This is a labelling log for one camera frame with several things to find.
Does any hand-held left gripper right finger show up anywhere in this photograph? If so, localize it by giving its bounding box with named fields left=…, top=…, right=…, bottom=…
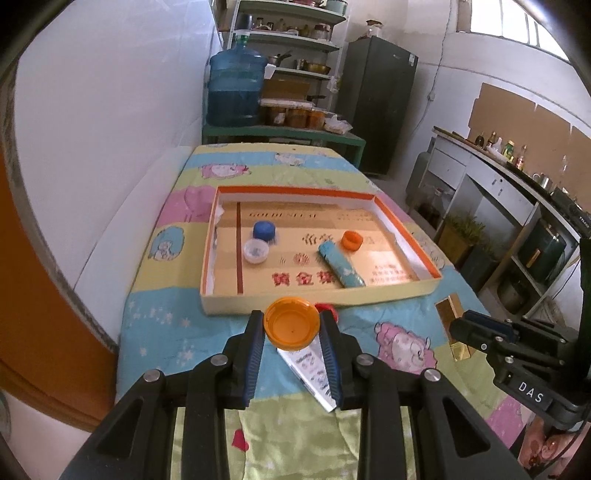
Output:
left=318, top=310, right=532, bottom=480

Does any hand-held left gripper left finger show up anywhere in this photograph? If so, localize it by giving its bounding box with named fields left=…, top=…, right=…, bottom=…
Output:
left=58, top=310, right=266, bottom=480

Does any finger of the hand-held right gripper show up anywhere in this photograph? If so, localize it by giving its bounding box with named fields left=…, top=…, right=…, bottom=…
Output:
left=464, top=310, right=520, bottom=340
left=450, top=319, right=506, bottom=356

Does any white pen-shaped device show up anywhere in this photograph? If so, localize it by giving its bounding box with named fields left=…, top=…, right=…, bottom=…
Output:
left=276, top=335, right=339, bottom=412

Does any small gold box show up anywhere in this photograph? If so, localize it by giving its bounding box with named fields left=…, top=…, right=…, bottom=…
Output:
left=435, top=295, right=472, bottom=361

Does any large orange bottle cap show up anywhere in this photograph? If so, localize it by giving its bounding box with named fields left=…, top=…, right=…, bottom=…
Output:
left=263, top=296, right=321, bottom=349

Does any red bottle cap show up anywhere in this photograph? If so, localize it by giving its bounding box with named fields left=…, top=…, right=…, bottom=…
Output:
left=314, top=302, right=340, bottom=324

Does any light blue packet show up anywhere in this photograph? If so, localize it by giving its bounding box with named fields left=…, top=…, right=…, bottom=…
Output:
left=318, top=241, right=366, bottom=289

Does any white bottle cap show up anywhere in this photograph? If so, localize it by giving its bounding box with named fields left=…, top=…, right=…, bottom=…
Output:
left=243, top=239, right=270, bottom=264

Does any blue bottle cap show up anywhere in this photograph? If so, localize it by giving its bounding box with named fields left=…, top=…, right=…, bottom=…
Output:
left=253, top=220, right=278, bottom=243

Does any shallow cardboard box tray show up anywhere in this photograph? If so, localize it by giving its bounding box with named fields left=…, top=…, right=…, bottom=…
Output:
left=199, top=185, right=443, bottom=317

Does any black planter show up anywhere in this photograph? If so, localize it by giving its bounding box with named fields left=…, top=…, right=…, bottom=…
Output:
left=462, top=244, right=499, bottom=289

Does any dark green pot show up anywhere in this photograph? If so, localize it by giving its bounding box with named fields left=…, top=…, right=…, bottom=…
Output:
left=519, top=222, right=566, bottom=282

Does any yellow planter with plants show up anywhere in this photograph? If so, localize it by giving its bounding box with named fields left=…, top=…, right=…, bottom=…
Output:
left=436, top=212, right=485, bottom=268

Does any cartoon sheep printed blanket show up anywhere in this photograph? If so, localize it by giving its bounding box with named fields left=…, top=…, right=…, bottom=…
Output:
left=115, top=143, right=546, bottom=480

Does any grey kitchen counter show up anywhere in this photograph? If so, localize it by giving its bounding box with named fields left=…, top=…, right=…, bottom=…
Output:
left=409, top=127, right=591, bottom=319

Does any grey gas cylinder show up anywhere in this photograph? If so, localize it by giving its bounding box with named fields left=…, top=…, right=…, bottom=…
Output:
left=406, top=150, right=437, bottom=213

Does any brown wooden door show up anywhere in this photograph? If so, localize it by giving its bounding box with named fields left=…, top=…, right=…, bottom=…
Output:
left=0, top=148, right=122, bottom=435

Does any green low table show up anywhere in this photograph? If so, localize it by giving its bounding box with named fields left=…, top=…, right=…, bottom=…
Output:
left=202, top=124, right=367, bottom=174

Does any clear plastic bag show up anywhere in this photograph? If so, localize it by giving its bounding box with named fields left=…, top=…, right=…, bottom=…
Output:
left=323, top=115, right=354, bottom=134

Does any dark green refrigerator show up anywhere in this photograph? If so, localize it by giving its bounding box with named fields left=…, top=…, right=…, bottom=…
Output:
left=335, top=36, right=419, bottom=176

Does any blue water jug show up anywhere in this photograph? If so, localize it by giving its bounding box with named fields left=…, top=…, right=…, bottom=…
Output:
left=205, top=46, right=269, bottom=127

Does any brown cardboard box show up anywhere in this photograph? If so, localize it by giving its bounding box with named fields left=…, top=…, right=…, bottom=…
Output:
left=261, top=76, right=311, bottom=100

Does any window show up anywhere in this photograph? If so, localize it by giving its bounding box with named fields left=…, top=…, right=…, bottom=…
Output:
left=457, top=0, right=571, bottom=61

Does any pale green shelf rack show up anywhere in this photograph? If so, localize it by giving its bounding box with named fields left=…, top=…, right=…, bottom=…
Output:
left=226, top=0, right=348, bottom=116

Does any cardboard sheet on wall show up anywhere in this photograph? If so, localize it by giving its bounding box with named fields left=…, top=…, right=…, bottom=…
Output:
left=468, top=83, right=591, bottom=153

